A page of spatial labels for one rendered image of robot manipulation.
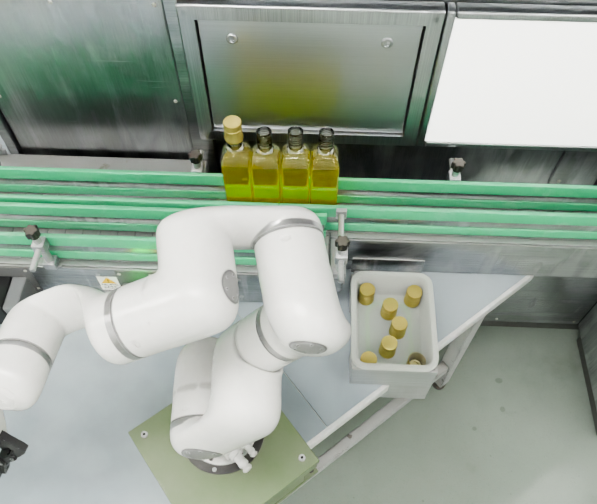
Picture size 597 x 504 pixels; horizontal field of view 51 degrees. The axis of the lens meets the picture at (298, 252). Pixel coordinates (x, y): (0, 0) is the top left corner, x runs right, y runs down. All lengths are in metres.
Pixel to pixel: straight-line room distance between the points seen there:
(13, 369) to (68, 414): 0.62
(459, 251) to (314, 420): 0.48
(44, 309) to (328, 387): 0.68
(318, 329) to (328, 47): 0.67
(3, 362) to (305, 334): 0.35
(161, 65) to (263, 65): 0.21
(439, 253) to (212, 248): 0.82
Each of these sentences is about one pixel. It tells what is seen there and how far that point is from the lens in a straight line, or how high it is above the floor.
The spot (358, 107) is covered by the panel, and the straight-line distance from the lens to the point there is 1.32.
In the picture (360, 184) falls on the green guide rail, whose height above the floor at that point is 0.95.
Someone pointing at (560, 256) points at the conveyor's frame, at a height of 0.84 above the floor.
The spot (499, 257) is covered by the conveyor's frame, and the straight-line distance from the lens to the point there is 1.45.
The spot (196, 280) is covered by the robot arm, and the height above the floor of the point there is 1.45.
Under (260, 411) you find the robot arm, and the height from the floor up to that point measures 1.23.
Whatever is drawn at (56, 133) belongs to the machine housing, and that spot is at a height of 0.94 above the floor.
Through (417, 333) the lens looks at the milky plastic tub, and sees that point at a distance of 1.39.
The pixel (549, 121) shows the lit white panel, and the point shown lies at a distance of 1.41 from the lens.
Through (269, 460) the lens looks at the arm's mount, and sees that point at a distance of 1.20.
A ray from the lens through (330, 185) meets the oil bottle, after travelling 1.26.
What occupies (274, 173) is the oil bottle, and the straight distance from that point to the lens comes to 1.23.
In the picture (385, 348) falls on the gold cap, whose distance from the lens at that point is 1.31.
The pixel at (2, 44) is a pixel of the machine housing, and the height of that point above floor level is 1.19.
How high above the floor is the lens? 2.00
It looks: 58 degrees down
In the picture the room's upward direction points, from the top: straight up
